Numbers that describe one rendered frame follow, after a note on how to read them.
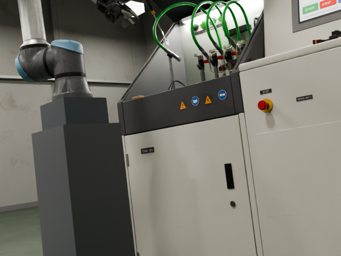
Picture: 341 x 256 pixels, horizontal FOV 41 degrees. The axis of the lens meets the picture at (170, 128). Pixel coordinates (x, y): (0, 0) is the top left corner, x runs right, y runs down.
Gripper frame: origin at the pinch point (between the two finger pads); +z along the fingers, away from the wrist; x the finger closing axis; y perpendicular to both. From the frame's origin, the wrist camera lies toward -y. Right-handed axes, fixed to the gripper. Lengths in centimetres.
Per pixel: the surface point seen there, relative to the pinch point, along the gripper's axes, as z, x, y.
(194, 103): 48, 20, 26
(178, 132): 50, 10, 37
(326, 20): 69, 51, -23
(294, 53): 66, 59, 5
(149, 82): 21.4, -21.9, 11.8
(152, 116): 36, 1, 35
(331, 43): 73, 70, 1
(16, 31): -434, -852, -260
